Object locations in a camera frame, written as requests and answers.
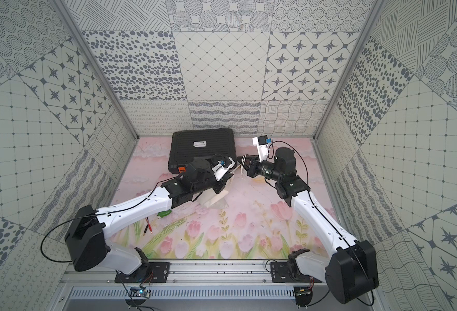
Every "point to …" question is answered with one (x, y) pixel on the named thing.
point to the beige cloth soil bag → (212, 199)
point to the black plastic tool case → (188, 146)
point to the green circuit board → (140, 291)
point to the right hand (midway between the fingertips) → (239, 158)
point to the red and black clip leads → (147, 225)
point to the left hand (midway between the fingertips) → (228, 168)
